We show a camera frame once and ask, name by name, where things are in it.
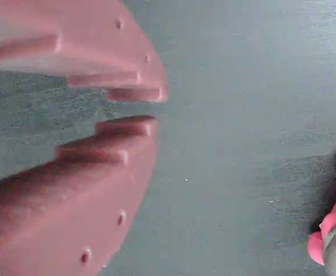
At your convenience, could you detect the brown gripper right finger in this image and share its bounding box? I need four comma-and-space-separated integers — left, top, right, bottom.
0, 0, 170, 104

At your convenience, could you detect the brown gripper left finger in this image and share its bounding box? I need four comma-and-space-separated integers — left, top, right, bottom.
0, 115, 158, 276

